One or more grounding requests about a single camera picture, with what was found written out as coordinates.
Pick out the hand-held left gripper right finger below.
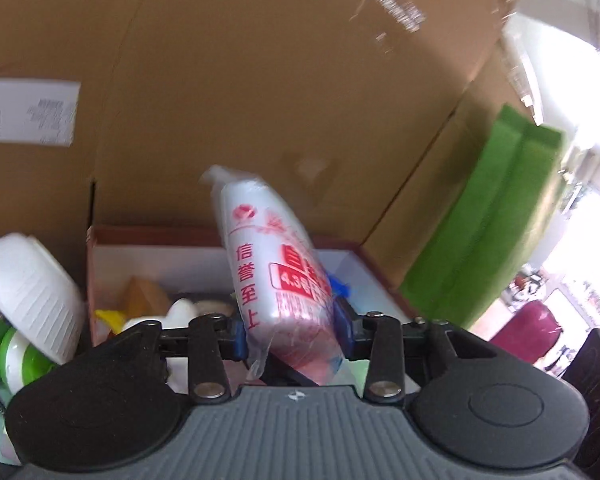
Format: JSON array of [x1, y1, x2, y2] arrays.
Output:
[[331, 296, 501, 405]]

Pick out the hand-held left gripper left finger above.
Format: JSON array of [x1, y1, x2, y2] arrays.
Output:
[[122, 312, 248, 406]]

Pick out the white bag roll red print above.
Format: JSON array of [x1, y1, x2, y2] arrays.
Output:
[[200, 164, 353, 386]]

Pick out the reddish brown cardboard box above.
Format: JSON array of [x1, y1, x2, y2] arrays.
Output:
[[86, 225, 416, 356]]

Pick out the blue plastic item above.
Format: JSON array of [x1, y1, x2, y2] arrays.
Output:
[[325, 270, 356, 301]]

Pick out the white rounded item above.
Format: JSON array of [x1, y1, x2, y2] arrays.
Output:
[[165, 298, 198, 322]]

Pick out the tan paper item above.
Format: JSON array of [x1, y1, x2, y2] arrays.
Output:
[[115, 276, 173, 318]]

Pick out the maroon bag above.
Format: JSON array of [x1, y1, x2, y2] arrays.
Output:
[[490, 300, 563, 366]]

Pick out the yellow item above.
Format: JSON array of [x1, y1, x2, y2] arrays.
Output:
[[95, 309, 131, 336]]

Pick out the green foam board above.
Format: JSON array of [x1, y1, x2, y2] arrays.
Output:
[[399, 104, 571, 328]]

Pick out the green and white round toy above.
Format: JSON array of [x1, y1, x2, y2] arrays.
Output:
[[0, 327, 58, 396]]

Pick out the white ceramic bowl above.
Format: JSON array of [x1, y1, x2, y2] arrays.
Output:
[[0, 232, 87, 366]]

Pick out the large cardboard box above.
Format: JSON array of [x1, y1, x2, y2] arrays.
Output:
[[0, 0, 526, 291]]

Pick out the white shipping label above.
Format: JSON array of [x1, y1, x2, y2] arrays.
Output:
[[0, 77, 82, 148]]

